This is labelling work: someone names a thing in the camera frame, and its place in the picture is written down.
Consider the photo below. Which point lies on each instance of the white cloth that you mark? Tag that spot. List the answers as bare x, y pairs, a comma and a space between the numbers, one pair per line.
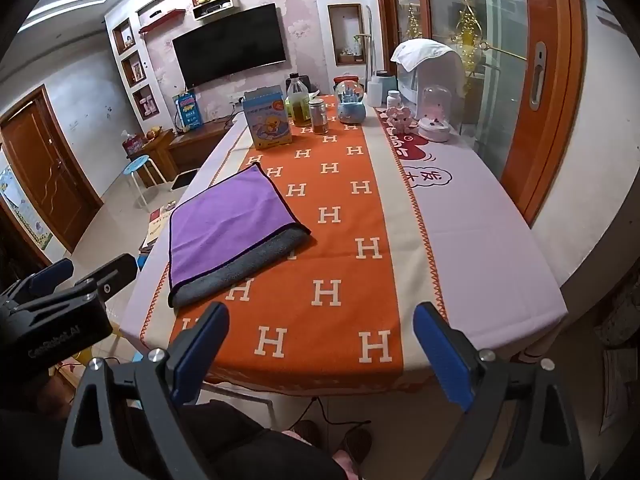
415, 55

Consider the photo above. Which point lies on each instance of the orange letter-print table runner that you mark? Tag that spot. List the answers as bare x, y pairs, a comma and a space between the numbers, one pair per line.
325, 260

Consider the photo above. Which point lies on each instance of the blue snow globe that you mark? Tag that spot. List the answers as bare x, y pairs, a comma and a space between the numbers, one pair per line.
350, 102

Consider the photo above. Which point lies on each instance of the dark floor mat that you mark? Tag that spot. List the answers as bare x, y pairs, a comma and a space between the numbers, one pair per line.
185, 180

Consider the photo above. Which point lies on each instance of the black wall television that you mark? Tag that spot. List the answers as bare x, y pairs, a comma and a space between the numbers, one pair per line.
230, 45

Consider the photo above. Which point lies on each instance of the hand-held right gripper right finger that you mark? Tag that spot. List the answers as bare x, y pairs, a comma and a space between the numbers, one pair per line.
442, 355

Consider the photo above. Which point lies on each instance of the red tissue box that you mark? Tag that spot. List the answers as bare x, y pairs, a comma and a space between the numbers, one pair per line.
133, 144

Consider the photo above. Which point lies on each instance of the blue toy board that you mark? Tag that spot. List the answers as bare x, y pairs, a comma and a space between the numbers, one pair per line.
188, 110

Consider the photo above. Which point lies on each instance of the purple towel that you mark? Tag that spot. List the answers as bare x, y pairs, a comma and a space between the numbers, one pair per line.
225, 220

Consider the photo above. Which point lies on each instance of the glass dome ornament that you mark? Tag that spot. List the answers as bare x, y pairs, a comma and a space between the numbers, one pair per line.
435, 115

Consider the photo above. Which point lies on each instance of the white box wall shelf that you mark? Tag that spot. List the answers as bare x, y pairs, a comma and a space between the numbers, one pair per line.
215, 7

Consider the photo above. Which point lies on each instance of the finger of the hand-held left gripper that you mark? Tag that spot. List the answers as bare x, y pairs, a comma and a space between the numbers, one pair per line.
112, 272
52, 275

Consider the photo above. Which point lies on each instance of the white water dispenser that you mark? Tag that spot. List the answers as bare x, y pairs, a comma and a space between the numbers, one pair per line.
440, 80

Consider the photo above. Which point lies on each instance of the tall wall niche shelf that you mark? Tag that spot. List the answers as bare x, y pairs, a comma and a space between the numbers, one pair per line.
345, 35

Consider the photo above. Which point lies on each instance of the wooden sliding door frame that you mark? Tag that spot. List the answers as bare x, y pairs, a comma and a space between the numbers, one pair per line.
550, 110

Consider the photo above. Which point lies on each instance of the white jar with dark lid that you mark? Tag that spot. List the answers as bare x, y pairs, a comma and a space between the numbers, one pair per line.
379, 92

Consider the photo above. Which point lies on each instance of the blue cardboard box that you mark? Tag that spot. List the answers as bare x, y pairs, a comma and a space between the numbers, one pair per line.
267, 120

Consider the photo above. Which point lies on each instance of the colourful wall poster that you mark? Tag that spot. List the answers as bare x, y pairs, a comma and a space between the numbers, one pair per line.
22, 210

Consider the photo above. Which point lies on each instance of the gold hanging ornament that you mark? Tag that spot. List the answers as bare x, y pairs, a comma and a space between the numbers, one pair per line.
469, 40

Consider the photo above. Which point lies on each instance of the clear oil bottle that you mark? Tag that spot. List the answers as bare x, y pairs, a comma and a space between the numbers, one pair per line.
300, 107

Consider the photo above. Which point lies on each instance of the red wall shelf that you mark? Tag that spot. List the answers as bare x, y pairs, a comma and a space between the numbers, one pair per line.
160, 20

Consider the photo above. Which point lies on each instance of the pink toy figure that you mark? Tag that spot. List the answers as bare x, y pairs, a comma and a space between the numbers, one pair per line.
398, 119

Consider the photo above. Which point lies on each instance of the small white bottle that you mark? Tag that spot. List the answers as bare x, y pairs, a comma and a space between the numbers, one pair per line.
393, 100

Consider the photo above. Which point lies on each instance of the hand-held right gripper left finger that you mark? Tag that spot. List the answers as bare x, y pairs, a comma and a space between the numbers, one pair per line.
200, 355

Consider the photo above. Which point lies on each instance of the wooden room door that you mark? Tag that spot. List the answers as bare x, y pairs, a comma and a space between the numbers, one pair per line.
45, 170

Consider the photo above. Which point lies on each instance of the glass spice jar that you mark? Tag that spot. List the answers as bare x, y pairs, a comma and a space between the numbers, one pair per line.
318, 117

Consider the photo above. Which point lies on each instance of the wooden television cabinet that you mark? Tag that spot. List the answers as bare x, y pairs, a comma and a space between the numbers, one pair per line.
195, 145

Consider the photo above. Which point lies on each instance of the grey towel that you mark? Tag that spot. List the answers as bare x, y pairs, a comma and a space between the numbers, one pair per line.
235, 275

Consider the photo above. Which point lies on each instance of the orange H-pattern tablecloth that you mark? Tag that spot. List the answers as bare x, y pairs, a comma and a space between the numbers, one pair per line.
480, 240

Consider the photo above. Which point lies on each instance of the blue round stool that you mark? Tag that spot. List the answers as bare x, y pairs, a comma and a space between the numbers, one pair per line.
140, 164

